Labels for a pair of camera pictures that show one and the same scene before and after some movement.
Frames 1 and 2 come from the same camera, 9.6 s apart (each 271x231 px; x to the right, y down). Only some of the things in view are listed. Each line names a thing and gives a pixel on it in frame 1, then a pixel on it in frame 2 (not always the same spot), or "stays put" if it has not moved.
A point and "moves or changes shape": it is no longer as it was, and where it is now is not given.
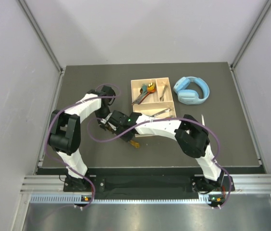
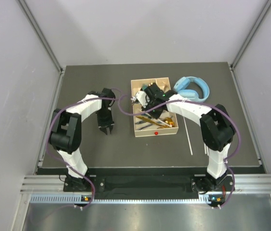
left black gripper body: x=102 y=112 stays put
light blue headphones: x=190 y=97 stays put
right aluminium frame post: x=251 y=34 stays put
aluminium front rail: x=260 y=184 stays put
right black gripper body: x=117 y=131 to x=155 y=113
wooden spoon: x=134 y=144 moves or changes shape
